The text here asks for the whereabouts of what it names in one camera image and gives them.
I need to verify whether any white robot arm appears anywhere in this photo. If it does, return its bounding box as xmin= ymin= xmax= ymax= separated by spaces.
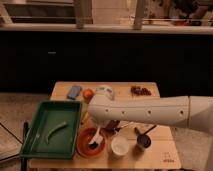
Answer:
xmin=88 ymin=86 xmax=213 ymax=136

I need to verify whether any wooden table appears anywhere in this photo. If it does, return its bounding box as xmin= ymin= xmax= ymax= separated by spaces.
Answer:
xmin=28 ymin=82 xmax=181 ymax=171

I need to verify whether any metal measuring cup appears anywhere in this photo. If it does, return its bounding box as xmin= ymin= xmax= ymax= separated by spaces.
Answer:
xmin=134 ymin=125 xmax=156 ymax=150

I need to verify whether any green plastic tray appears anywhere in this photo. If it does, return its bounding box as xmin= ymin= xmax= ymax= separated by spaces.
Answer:
xmin=20 ymin=101 xmax=82 ymax=160

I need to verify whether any red bowl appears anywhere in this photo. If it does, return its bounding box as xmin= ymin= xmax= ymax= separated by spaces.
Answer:
xmin=76 ymin=127 xmax=105 ymax=158

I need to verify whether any orange tomato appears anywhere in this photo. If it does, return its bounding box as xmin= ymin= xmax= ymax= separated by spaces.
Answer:
xmin=83 ymin=89 xmax=94 ymax=101

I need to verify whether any green bean pod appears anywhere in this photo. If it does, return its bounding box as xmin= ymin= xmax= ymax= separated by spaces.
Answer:
xmin=45 ymin=122 xmax=68 ymax=144

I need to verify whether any blue sponge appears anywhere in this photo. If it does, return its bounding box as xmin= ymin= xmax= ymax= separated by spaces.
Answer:
xmin=67 ymin=85 xmax=82 ymax=100

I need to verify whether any white cup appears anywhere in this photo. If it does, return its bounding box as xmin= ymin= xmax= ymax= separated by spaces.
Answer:
xmin=111 ymin=136 xmax=129 ymax=157

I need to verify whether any dark red grapes bunch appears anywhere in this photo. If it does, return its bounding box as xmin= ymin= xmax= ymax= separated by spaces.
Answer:
xmin=131 ymin=86 xmax=151 ymax=96

